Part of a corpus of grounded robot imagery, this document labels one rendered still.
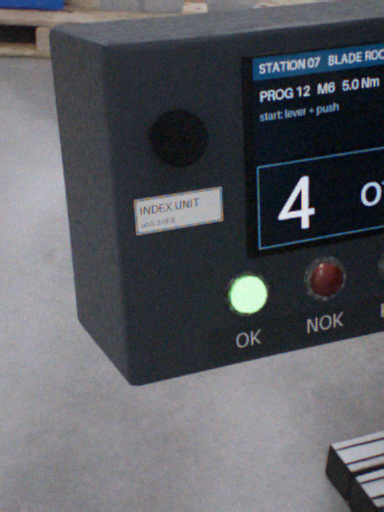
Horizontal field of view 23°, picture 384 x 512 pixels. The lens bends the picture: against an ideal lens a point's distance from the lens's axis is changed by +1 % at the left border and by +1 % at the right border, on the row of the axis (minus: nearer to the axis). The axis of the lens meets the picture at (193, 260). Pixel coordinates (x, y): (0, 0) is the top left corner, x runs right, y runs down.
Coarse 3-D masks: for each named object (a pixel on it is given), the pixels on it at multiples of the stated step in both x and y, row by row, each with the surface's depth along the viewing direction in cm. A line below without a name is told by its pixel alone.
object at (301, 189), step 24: (264, 168) 52; (288, 168) 53; (312, 168) 53; (264, 192) 53; (288, 192) 53; (312, 192) 54; (264, 216) 53; (288, 216) 54; (312, 216) 54; (264, 240) 54; (288, 240) 54; (312, 240) 55
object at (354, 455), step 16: (336, 448) 193; (352, 448) 194; (368, 448) 193; (336, 464) 192; (352, 464) 190; (368, 464) 189; (336, 480) 194; (352, 480) 189; (368, 480) 186; (352, 496) 188; (368, 496) 183
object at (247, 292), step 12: (240, 276) 53; (252, 276) 54; (228, 288) 53; (240, 288) 53; (252, 288) 53; (264, 288) 54; (228, 300) 54; (240, 300) 53; (252, 300) 54; (264, 300) 54; (240, 312) 54; (252, 312) 54
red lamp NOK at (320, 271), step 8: (328, 256) 56; (312, 264) 55; (320, 264) 55; (328, 264) 55; (336, 264) 56; (312, 272) 55; (320, 272) 55; (328, 272) 55; (336, 272) 55; (344, 272) 56; (304, 280) 55; (312, 280) 55; (320, 280) 55; (328, 280) 55; (336, 280) 55; (344, 280) 56; (312, 288) 56; (320, 288) 55; (328, 288) 55; (336, 288) 56; (312, 296) 56; (320, 296) 56; (328, 296) 56
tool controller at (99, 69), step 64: (64, 64) 54; (128, 64) 48; (192, 64) 49; (256, 64) 50; (320, 64) 52; (64, 128) 57; (128, 128) 49; (192, 128) 49; (256, 128) 51; (320, 128) 53; (128, 192) 50; (192, 192) 51; (128, 256) 51; (192, 256) 52; (256, 256) 54; (320, 256) 55; (128, 320) 52; (192, 320) 53; (256, 320) 55; (320, 320) 57
